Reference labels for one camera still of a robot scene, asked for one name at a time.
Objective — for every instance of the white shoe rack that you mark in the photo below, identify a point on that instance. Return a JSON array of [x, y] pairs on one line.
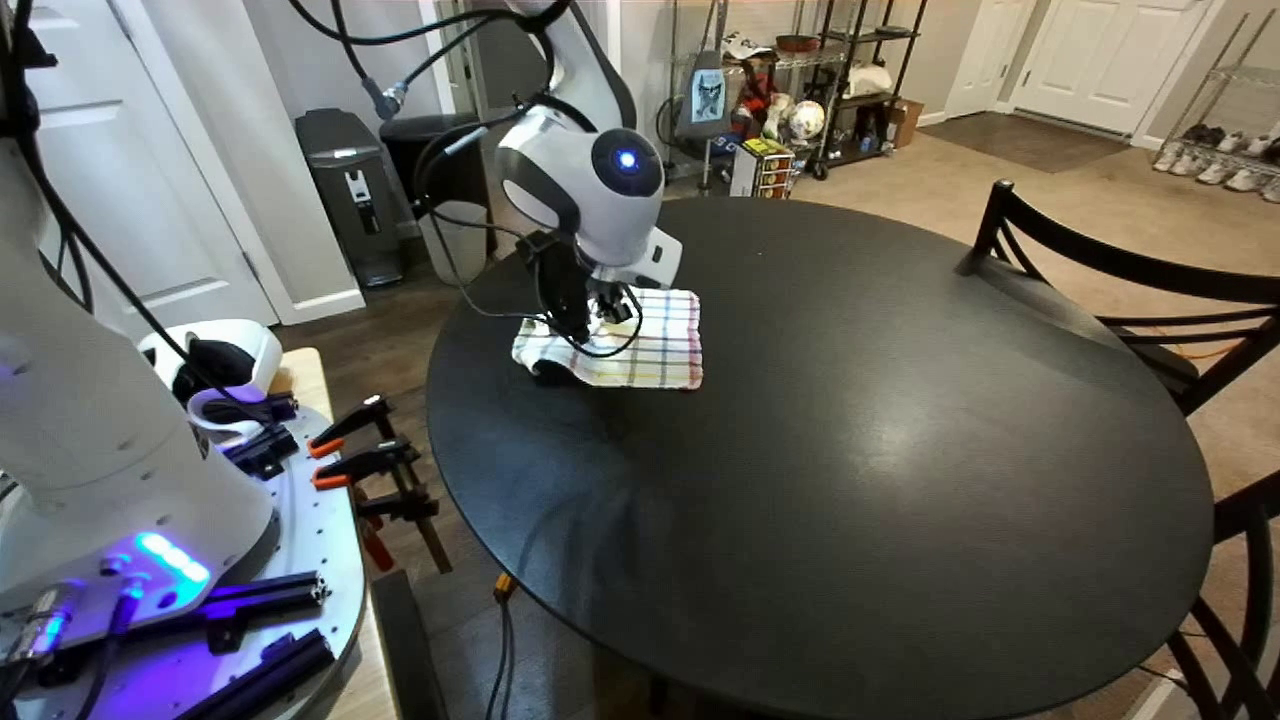
[[1229, 130]]

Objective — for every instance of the black metal shelf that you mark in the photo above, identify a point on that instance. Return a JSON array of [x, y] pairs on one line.
[[803, 100]]

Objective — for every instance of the black trash bin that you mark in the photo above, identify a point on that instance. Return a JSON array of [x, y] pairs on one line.
[[359, 194]]

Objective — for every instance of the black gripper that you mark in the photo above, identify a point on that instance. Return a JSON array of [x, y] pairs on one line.
[[566, 286]]

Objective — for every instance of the white plaid kitchen towel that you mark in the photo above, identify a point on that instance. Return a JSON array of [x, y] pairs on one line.
[[651, 344]]

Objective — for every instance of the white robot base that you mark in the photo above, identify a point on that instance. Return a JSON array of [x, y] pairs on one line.
[[121, 524]]

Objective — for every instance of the brown door mat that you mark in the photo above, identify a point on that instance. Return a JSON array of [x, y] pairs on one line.
[[1026, 143]]

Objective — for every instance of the round black table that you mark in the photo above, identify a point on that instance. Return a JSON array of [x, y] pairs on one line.
[[904, 485]]

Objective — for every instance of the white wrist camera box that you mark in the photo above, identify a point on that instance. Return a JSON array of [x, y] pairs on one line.
[[663, 257]]

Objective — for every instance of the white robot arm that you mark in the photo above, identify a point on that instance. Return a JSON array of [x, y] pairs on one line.
[[578, 167]]

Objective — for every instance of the orange handled clamp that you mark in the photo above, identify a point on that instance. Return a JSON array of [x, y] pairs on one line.
[[366, 412], [410, 501]]

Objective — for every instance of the white door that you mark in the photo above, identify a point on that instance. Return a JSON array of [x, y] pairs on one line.
[[1103, 63]]

